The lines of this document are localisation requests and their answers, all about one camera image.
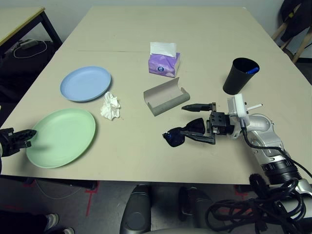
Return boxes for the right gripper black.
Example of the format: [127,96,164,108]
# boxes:
[180,102,234,145]

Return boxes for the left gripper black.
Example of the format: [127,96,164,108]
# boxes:
[0,127,38,158]

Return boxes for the black sunglasses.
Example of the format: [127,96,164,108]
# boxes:
[162,117,207,148]

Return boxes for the green plate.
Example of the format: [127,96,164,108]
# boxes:
[25,108,96,169]

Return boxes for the grey glasses case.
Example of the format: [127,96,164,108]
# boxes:
[143,77,191,117]

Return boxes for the white tissue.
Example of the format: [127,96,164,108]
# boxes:
[100,92,121,121]

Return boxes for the black plastic cup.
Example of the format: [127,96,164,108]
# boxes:
[223,58,260,95]

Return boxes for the purple tissue pack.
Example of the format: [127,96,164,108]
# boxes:
[148,41,181,78]

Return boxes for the bystander black trousers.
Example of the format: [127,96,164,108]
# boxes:
[0,210,48,234]

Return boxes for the grey robot right leg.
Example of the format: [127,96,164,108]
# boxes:
[179,186,221,230]

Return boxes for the grey robot leg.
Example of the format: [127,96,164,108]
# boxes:
[119,184,152,234]
[179,186,221,230]

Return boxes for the grey power adapter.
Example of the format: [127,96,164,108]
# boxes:
[18,39,39,50]

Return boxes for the grey robot left leg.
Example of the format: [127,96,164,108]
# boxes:
[119,184,152,234]

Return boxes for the beige robot torso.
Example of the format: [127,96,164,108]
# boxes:
[146,227,215,234]

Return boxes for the wooden stool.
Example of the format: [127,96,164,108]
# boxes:
[271,20,312,64]

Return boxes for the black jacket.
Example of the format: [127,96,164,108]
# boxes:
[280,0,312,42]

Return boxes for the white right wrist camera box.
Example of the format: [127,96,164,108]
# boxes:
[227,93,250,127]

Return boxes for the thin white floor cable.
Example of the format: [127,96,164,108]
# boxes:
[36,180,81,199]

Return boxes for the white looped floor cable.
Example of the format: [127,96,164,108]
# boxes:
[13,39,49,59]

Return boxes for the black cable bundle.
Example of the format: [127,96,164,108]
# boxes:
[205,173,312,234]

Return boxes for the beige side table black frame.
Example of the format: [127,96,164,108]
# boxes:
[0,7,63,53]

